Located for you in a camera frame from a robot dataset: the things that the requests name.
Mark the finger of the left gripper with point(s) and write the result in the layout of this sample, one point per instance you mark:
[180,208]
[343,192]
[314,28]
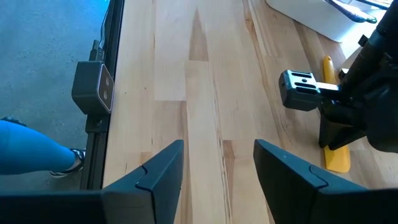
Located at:
[328,130]
[348,133]

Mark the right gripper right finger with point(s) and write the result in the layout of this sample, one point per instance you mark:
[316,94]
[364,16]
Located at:
[311,202]

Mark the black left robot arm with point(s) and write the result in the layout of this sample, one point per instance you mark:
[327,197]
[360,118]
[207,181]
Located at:
[373,49]

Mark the black aluminium rig frame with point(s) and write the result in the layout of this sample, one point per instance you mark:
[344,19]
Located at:
[98,140]

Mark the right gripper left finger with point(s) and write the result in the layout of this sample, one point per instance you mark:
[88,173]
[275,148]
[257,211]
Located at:
[140,202]

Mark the black depth camera box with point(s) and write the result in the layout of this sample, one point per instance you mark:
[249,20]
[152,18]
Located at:
[90,87]

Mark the person's striped shoe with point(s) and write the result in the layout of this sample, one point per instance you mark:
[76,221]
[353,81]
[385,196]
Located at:
[73,163]

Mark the large white plastic bin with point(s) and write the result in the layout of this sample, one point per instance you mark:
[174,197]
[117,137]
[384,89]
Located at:
[311,18]

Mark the yellow silicone spatula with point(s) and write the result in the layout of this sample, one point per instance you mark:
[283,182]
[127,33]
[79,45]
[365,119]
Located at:
[337,160]

